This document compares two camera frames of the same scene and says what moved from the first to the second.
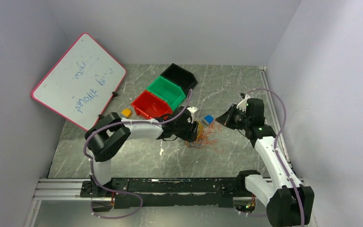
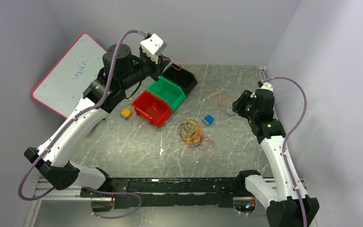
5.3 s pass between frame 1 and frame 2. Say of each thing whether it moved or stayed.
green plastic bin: stayed
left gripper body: moved
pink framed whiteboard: stayed
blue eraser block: stayed
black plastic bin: stayed
